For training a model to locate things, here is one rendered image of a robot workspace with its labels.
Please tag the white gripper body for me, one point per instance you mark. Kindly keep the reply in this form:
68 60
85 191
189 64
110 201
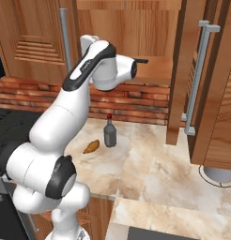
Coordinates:
87 42

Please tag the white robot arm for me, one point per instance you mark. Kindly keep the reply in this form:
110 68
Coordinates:
58 125

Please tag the wooden cabinet door with panel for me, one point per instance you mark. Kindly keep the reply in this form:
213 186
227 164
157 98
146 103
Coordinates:
36 34

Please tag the black pan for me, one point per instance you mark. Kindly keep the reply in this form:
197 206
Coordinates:
142 61

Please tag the open wooden cabinet door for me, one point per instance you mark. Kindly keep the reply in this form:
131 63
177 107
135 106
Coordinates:
178 78

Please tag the black stove hob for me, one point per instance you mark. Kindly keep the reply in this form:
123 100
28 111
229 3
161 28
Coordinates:
11 131

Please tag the wooden base cabinet door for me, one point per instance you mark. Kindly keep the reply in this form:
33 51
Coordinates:
95 215

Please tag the grey bottle with red cap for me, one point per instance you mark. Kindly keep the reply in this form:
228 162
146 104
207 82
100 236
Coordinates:
110 136

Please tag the orange sweet potato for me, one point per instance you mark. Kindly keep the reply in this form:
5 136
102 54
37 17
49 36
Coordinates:
91 146

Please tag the black oven front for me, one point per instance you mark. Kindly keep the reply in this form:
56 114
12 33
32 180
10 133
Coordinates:
6 218

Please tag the black sink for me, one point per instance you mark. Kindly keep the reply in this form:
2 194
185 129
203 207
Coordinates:
158 234

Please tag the open wooden wall cabinet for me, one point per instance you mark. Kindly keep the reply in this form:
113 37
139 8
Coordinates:
145 31

